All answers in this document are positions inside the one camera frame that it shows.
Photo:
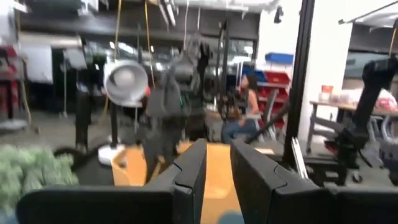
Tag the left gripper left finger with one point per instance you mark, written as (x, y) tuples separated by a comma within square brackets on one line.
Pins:
[(124, 205)]

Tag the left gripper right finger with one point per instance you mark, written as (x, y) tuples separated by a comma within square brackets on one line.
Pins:
[(295, 205)]

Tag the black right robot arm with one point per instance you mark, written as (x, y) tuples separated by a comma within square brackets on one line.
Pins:
[(164, 102)]

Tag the orange plastic bin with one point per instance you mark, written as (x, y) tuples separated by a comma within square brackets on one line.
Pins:
[(217, 180)]

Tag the person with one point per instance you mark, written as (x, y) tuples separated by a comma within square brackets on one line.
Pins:
[(245, 124)]

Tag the green artificial plant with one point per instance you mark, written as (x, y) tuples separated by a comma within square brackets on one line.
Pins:
[(28, 174)]

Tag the wooden work table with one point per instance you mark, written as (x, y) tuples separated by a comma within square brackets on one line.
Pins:
[(345, 106)]

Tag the orange container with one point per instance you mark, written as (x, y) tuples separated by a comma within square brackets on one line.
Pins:
[(327, 89)]

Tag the white desk lamp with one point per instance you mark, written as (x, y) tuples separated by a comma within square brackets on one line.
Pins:
[(124, 81)]

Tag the black wheeled equipment stand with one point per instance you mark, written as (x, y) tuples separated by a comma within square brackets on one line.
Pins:
[(367, 102)]

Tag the red blue storage bin rack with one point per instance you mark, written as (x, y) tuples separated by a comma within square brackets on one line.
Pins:
[(276, 77)]

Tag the white red plastic bag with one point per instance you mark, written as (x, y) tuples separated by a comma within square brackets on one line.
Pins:
[(385, 101)]

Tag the red tool cabinet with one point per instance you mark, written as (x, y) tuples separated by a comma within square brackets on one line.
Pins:
[(8, 93)]

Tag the black aluminium frame post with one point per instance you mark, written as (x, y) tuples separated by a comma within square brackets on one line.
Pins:
[(298, 77)]

